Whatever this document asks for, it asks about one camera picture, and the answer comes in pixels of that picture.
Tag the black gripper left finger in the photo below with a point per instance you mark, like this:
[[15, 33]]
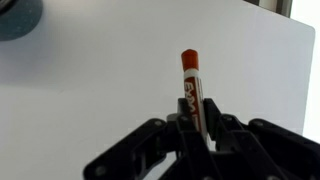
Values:
[[150, 143]]

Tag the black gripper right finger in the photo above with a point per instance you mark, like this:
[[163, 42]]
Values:
[[260, 146]]

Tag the red whiteboard marker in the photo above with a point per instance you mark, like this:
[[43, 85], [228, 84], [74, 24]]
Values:
[[191, 95]]

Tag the dark teal ceramic mug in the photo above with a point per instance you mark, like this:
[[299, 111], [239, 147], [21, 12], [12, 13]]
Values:
[[16, 18]]

